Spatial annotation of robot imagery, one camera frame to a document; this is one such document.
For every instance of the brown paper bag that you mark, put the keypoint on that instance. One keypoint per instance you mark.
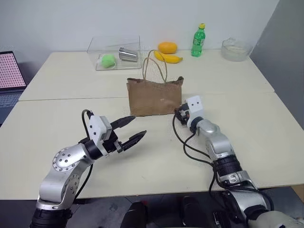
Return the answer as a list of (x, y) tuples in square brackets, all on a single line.
[(154, 98)]

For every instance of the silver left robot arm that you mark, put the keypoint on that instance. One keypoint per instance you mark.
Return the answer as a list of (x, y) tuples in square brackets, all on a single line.
[(64, 161)]

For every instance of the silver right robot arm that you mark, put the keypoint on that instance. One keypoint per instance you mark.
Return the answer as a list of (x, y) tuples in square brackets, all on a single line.
[(218, 142)]

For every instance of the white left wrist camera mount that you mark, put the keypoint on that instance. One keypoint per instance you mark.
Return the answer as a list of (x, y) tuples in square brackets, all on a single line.
[(97, 128)]

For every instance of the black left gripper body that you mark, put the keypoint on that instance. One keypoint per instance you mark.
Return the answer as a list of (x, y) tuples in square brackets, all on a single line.
[(111, 145)]

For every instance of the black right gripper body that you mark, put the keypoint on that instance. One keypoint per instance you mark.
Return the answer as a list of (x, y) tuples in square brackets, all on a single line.
[(182, 115)]

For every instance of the grey laptop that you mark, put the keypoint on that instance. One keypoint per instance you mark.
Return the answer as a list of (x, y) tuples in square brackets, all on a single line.
[(10, 71)]

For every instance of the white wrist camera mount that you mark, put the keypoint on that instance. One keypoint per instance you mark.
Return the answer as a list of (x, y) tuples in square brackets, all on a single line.
[(97, 128), (196, 107)]

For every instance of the green plastic soda bottle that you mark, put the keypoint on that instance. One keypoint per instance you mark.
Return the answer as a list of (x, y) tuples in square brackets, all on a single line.
[(198, 42)]

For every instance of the orange fruit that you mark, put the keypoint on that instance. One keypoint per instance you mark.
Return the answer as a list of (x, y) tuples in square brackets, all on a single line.
[(168, 47)]

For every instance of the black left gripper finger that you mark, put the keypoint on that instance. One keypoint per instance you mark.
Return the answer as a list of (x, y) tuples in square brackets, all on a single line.
[(133, 140), (123, 121)]

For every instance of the clear glass bowl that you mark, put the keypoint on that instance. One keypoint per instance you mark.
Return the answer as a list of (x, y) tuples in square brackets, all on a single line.
[(236, 51)]

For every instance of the silver metal cup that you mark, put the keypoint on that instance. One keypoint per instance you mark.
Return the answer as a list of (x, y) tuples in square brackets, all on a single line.
[(128, 55)]

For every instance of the fluffy green ball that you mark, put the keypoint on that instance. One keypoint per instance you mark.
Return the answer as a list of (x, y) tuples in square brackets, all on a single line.
[(107, 60)]

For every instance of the yellow banana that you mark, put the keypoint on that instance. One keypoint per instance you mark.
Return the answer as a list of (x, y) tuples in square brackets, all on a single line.
[(168, 59)]

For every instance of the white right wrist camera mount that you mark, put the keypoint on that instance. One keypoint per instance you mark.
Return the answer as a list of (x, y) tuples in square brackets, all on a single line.
[(196, 107)]

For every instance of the grey robot torso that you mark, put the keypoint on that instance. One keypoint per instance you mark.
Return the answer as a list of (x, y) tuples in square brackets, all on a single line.
[(280, 221)]

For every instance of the dark rounded shape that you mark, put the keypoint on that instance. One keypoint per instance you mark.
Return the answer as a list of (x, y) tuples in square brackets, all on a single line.
[(134, 215)]

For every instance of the clear plastic box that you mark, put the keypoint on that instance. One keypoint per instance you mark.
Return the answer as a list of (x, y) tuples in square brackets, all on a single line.
[(114, 45)]

